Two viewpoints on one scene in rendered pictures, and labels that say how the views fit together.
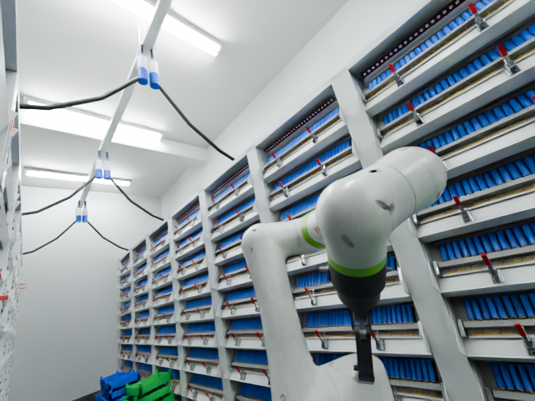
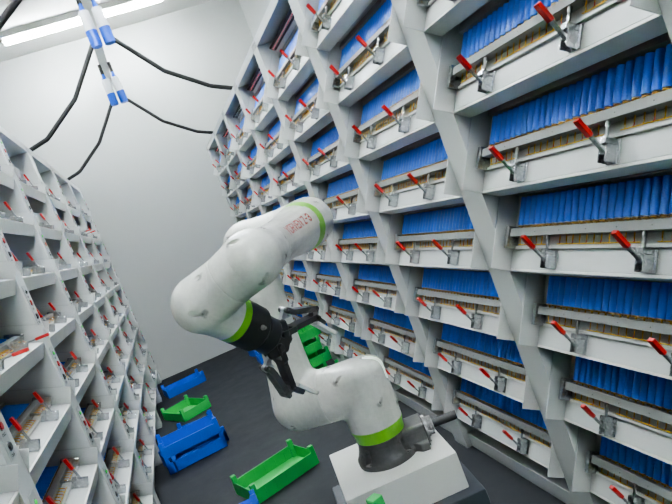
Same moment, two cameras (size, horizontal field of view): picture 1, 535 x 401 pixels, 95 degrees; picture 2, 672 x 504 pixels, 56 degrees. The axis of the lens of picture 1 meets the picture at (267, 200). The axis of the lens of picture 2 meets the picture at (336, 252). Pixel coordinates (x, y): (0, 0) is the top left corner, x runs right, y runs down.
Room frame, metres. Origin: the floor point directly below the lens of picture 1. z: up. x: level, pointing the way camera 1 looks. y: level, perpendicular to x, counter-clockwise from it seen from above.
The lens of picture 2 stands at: (-0.47, -0.93, 1.02)
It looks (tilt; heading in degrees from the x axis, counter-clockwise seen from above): 6 degrees down; 31
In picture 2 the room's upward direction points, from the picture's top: 21 degrees counter-clockwise
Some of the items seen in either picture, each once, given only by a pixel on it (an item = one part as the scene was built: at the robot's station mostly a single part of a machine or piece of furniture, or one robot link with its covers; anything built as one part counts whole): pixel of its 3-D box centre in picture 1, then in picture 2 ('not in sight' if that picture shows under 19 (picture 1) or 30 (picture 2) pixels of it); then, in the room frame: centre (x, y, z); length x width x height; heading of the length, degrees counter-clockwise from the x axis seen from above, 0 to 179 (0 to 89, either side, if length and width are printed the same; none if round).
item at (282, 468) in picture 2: not in sight; (274, 469); (1.33, 0.81, 0.04); 0.30 x 0.20 x 0.08; 154
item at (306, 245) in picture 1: (312, 232); (304, 224); (0.78, -0.12, 0.96); 0.18 x 0.13 x 0.12; 17
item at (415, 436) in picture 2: not in sight; (406, 435); (0.77, -0.18, 0.40); 0.26 x 0.15 x 0.06; 121
